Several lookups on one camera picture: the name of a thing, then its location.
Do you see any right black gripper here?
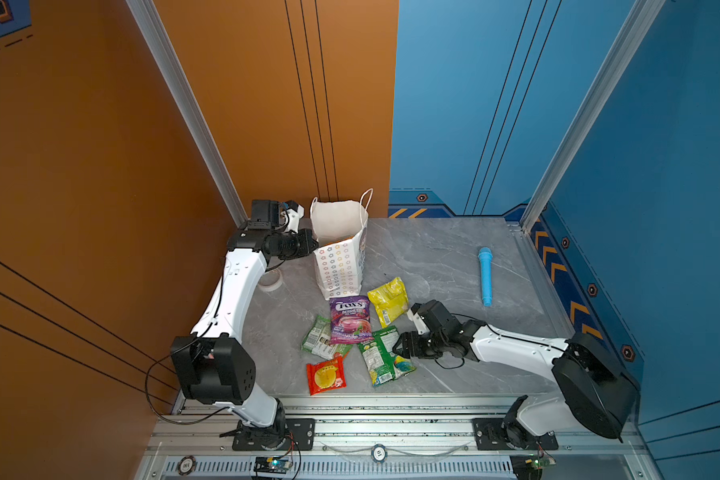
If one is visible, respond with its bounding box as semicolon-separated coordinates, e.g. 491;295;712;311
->
388;332;447;360

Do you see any green snack bag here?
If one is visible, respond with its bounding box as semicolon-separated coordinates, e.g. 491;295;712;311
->
357;326;416;387

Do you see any yellow snack bag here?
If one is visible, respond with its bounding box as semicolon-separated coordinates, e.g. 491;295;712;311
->
368;277;410;328

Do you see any purple Fox's candy bag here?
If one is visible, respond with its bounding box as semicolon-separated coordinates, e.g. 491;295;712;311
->
329;295;373;345

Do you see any white printed paper bag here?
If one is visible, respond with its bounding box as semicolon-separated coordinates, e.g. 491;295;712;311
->
309;188;374;300

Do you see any red yellow snack packet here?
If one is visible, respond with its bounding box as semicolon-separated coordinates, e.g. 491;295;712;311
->
306;356;347;395

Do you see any green white snack packet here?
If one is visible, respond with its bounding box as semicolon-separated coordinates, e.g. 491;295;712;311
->
301;315;351;360

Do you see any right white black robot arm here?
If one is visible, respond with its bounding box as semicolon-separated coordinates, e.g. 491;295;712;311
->
393;300;640;450

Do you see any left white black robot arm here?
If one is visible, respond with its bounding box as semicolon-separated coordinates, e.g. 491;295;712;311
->
170;200;318;449

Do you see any blue toy microphone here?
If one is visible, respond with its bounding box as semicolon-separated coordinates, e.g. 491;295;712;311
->
478;247;493;307

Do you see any right green circuit board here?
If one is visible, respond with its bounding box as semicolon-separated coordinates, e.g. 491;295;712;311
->
510;456;557;480

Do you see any green circuit board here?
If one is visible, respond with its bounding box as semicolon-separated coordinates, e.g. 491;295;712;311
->
510;456;557;480
253;457;294;478

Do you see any left green circuit board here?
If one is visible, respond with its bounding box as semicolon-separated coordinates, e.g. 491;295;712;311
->
253;457;294;478

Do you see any round brown badge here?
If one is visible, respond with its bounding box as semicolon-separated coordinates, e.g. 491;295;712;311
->
176;456;197;476

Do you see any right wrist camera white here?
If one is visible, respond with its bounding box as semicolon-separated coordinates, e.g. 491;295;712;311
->
407;303;431;335

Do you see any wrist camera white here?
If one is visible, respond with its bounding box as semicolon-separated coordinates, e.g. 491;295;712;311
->
407;303;431;335
282;201;304;232

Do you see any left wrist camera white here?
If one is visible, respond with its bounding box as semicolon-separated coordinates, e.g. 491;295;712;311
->
282;201;304;232

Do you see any aluminium frame rail base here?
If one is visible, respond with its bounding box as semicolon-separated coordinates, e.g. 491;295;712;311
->
136;393;660;479

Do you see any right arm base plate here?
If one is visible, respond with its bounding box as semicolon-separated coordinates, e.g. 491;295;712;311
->
471;418;559;451

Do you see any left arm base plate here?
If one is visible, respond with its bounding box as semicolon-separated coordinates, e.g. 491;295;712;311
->
232;418;316;452

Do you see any left aluminium corner post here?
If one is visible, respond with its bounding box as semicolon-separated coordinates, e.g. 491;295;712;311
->
126;0;248;226

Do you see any aluminium corner post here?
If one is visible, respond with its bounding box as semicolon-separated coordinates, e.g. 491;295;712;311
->
519;0;665;235
126;0;248;226

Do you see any right aluminium corner post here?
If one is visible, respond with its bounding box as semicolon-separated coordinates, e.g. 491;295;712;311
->
519;0;665;235

